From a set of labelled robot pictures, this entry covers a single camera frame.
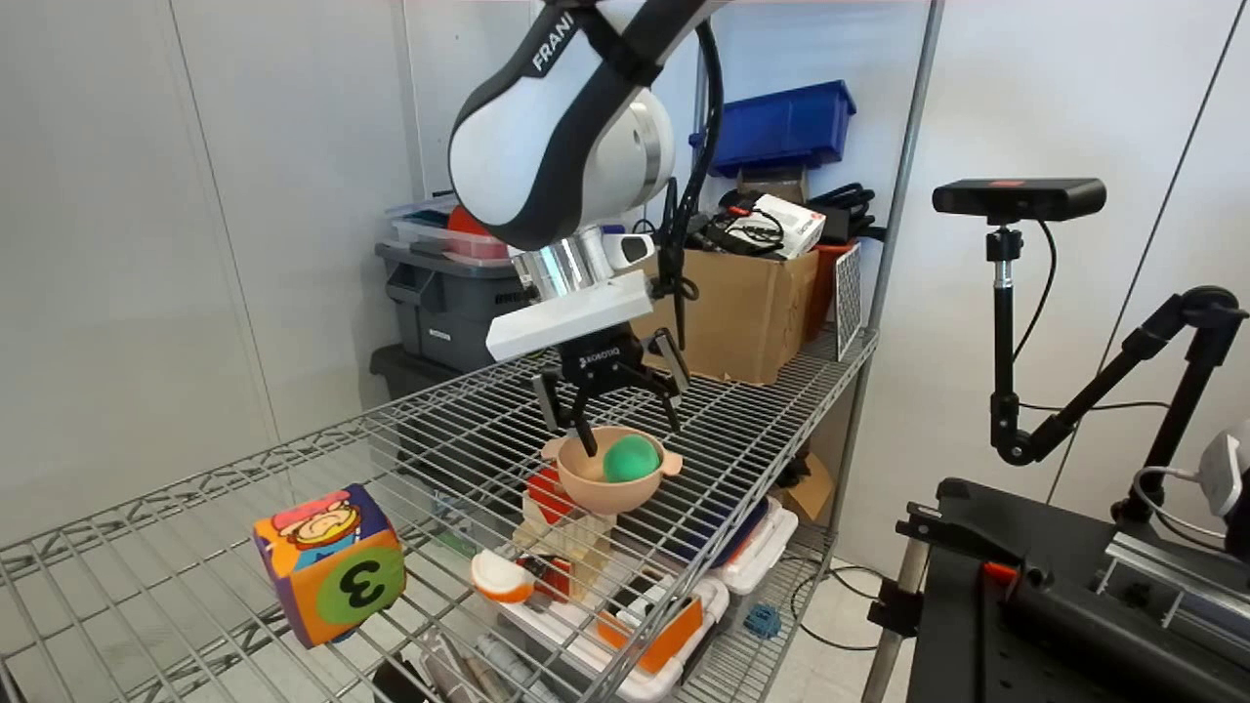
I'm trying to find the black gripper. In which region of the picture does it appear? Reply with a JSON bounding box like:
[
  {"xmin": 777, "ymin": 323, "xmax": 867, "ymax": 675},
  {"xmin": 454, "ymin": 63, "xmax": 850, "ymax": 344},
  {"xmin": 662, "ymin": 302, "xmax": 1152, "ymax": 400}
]
[{"xmin": 534, "ymin": 323, "xmax": 694, "ymax": 460}]

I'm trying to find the green plush ball toy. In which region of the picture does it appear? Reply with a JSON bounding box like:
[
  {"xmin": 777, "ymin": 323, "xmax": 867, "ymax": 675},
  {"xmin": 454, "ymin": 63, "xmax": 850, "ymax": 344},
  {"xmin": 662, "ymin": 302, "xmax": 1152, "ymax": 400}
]
[{"xmin": 600, "ymin": 435, "xmax": 662, "ymax": 485}]

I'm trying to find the red white carton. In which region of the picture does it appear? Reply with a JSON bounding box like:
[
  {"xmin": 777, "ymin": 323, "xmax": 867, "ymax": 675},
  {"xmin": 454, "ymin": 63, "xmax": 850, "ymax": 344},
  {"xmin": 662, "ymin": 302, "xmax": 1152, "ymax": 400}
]
[{"xmin": 515, "ymin": 474, "xmax": 626, "ymax": 578}]

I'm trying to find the brown cardboard box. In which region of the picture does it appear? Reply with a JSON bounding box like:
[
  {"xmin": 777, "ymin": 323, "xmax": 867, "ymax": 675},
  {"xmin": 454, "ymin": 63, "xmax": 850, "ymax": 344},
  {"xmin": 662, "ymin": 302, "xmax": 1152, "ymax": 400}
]
[{"xmin": 660, "ymin": 241, "xmax": 850, "ymax": 392}]

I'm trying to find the white plastic bin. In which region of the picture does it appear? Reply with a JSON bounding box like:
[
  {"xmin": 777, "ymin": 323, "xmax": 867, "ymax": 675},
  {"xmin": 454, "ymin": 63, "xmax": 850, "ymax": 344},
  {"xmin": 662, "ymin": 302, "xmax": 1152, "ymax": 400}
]
[{"xmin": 709, "ymin": 496, "xmax": 802, "ymax": 599}]

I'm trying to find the brown cardboard sheet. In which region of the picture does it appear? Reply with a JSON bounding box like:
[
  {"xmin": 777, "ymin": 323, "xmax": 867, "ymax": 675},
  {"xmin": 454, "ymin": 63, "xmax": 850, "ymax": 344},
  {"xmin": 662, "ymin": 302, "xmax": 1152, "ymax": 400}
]
[{"xmin": 777, "ymin": 446, "xmax": 841, "ymax": 528}]

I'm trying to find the small white orange bowl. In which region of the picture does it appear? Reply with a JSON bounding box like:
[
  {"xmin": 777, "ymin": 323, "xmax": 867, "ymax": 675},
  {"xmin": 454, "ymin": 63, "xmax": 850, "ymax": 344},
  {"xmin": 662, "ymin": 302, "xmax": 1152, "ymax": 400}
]
[{"xmin": 463, "ymin": 547, "xmax": 537, "ymax": 611}]

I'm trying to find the grey storage tote clear lid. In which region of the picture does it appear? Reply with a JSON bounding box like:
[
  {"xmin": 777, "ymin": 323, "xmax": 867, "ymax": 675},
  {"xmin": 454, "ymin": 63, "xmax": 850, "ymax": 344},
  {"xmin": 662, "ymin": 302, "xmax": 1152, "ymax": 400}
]
[{"xmin": 375, "ymin": 190, "xmax": 537, "ymax": 375}]

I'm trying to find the white container orange label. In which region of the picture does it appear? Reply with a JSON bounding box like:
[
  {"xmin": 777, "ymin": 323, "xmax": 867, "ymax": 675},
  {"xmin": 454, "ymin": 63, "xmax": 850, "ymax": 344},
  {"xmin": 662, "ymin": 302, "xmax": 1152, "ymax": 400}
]
[{"xmin": 491, "ymin": 569, "xmax": 734, "ymax": 703}]

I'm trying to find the small white box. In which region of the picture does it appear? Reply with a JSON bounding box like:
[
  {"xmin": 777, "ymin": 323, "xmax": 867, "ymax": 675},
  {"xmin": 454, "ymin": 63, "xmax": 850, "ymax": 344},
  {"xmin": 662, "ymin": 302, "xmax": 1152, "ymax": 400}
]
[{"xmin": 717, "ymin": 190, "xmax": 829, "ymax": 266}]

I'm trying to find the small blue round object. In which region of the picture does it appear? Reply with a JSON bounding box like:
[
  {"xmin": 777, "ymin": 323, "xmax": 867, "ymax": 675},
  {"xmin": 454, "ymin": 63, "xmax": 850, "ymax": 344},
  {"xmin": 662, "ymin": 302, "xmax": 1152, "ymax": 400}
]
[{"xmin": 739, "ymin": 600, "xmax": 787, "ymax": 645}]

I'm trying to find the blue plastic bin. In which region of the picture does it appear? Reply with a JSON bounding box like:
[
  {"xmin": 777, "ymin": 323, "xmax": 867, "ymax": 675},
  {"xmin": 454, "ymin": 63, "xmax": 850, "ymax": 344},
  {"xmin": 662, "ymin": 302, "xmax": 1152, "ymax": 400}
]
[{"xmin": 708, "ymin": 80, "xmax": 860, "ymax": 181}]

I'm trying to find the colourful soft number cube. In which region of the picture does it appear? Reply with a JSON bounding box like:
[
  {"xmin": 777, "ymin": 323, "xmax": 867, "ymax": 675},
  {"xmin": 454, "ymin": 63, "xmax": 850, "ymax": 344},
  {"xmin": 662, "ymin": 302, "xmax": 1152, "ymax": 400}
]
[{"xmin": 248, "ymin": 481, "xmax": 411, "ymax": 653}]

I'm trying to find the black perforated table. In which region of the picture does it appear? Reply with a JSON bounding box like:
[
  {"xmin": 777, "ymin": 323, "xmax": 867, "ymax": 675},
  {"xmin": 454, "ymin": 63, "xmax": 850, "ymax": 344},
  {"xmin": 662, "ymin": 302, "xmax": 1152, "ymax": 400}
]
[{"xmin": 863, "ymin": 474, "xmax": 1250, "ymax": 703}]

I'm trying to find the pink pot with handles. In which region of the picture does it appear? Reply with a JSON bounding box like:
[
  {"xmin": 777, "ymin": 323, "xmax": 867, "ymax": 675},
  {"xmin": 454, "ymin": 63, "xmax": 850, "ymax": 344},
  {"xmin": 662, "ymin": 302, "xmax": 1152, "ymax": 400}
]
[{"xmin": 537, "ymin": 421, "xmax": 687, "ymax": 521}]

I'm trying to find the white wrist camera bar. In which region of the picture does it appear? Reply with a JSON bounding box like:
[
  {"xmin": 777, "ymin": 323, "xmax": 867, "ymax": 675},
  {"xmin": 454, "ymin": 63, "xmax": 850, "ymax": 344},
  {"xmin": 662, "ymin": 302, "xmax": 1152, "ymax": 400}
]
[{"xmin": 479, "ymin": 269, "xmax": 660, "ymax": 369}]

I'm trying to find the metal wire shelf rack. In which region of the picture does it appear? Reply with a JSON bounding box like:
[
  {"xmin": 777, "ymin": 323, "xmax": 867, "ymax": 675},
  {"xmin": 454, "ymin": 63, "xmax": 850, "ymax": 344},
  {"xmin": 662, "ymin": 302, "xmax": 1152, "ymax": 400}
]
[{"xmin": 0, "ymin": 0, "xmax": 950, "ymax": 703}]

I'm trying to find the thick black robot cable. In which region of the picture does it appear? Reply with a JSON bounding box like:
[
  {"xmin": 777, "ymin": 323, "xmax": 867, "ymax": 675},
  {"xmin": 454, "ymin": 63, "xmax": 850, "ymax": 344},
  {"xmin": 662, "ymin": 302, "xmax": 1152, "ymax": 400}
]
[{"xmin": 651, "ymin": 16, "xmax": 734, "ymax": 311}]

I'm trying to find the thin black cable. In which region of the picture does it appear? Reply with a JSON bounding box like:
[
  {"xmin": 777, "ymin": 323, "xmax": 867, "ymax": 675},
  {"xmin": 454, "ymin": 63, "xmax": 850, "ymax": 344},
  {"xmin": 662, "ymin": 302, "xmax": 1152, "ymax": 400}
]
[{"xmin": 780, "ymin": 558, "xmax": 902, "ymax": 655}]

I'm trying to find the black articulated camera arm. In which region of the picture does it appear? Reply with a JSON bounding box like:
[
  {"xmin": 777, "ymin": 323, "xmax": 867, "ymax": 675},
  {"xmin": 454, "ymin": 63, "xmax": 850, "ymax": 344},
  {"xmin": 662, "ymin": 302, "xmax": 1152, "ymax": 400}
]
[{"xmin": 983, "ymin": 220, "xmax": 1250, "ymax": 530}]

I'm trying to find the black stereo camera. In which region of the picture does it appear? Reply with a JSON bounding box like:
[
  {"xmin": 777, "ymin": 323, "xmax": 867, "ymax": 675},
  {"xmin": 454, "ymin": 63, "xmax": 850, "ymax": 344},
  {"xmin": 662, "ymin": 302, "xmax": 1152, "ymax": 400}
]
[{"xmin": 928, "ymin": 177, "xmax": 1110, "ymax": 227}]

